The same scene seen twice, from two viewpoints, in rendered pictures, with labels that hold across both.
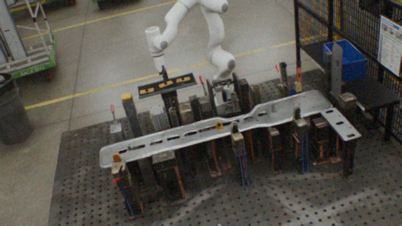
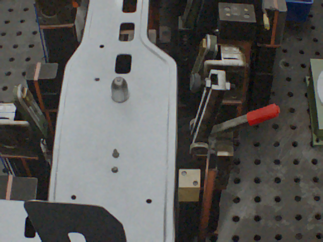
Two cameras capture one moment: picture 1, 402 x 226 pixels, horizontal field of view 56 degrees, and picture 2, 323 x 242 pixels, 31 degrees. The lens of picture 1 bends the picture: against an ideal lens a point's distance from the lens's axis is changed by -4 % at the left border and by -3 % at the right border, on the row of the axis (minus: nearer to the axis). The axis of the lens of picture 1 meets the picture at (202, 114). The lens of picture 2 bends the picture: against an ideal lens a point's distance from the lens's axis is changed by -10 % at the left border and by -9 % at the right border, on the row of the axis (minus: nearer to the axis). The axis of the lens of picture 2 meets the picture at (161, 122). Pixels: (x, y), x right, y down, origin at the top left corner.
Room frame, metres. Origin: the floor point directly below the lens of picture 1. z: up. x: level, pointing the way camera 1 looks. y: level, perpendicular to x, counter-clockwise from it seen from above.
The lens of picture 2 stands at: (2.05, -1.08, 1.92)
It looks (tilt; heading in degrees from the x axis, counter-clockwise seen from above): 56 degrees down; 99
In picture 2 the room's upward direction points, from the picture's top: 1 degrees counter-clockwise
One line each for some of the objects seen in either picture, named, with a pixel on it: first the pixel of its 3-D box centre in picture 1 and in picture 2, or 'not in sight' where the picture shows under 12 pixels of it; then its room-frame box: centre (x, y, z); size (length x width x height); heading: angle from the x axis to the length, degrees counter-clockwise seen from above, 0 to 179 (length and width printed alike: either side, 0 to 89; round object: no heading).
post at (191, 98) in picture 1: (198, 123); not in sight; (2.04, 0.03, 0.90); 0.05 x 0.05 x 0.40; 6
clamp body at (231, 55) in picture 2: (257, 112); (221, 111); (2.06, -0.35, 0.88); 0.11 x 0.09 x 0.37; 6
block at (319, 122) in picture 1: (320, 141); (31, 221); (1.71, -0.64, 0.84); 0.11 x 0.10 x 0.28; 6
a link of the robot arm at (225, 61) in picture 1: (223, 67); not in sight; (2.36, -0.21, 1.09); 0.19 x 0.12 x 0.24; 29
